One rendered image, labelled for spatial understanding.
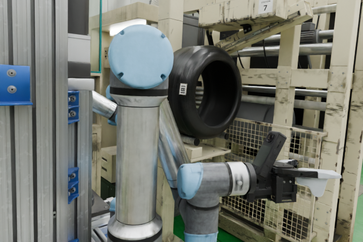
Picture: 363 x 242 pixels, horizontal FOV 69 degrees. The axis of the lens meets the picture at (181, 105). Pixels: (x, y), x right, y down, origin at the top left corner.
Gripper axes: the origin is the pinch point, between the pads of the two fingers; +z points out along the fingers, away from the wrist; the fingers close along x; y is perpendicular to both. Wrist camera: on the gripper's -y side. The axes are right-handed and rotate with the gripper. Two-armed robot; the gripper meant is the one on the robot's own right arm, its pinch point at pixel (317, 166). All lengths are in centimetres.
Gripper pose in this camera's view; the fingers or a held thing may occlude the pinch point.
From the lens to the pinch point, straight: 75.4
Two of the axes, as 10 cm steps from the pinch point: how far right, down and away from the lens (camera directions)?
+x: 2.2, -0.2, -9.8
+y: -0.2, 10.0, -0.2
